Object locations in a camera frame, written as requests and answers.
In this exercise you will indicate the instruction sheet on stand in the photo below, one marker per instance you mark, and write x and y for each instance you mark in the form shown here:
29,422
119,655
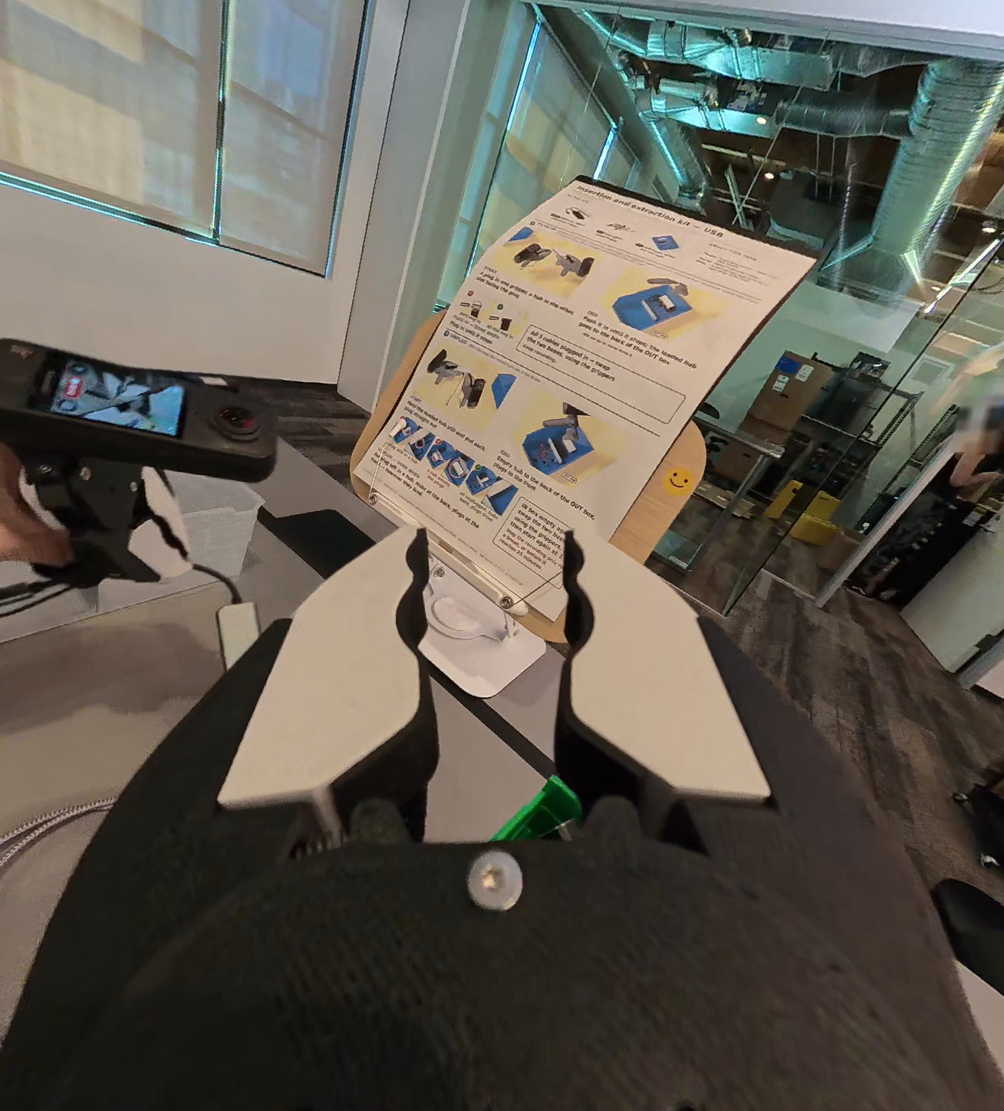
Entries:
649,521

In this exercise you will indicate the silver usb hub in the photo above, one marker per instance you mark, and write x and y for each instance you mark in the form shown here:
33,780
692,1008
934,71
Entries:
239,634

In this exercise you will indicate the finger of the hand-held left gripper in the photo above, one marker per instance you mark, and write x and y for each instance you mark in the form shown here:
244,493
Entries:
167,538

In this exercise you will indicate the yellow smiley sticker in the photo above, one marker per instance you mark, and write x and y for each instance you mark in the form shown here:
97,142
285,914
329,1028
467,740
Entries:
680,482

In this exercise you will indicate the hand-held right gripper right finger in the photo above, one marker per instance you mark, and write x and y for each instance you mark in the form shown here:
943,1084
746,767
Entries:
667,694

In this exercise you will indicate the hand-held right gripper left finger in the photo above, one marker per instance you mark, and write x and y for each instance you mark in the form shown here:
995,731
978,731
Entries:
328,694

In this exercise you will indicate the yellow floor sign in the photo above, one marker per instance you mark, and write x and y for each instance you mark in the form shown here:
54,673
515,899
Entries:
814,521

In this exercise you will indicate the white stand base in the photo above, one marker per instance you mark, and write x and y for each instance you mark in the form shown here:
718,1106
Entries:
484,668

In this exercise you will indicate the printed instruction sheet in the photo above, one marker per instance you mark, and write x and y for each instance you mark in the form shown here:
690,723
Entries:
606,364

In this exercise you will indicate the clear plastic bin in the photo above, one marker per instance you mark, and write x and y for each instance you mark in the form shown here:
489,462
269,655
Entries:
224,521

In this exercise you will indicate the cardboard box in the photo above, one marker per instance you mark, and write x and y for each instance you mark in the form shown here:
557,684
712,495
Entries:
792,390

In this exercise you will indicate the green plastic bin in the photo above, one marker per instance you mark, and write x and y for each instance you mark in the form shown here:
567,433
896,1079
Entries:
541,816

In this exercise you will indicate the silver ceiling ducts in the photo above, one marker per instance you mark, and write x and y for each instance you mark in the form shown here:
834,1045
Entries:
944,130

